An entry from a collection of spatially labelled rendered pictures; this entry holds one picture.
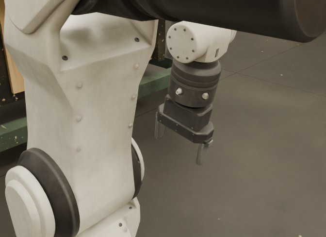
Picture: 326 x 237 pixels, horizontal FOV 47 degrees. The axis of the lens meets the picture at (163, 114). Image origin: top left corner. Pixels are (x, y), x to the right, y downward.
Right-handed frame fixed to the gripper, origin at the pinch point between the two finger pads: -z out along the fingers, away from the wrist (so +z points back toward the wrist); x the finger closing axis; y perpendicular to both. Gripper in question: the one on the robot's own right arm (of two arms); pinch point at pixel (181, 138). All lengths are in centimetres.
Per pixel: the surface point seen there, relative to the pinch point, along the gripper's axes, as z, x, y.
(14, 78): -54, 113, -34
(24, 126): -63, 90, -22
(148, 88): -69, 80, -98
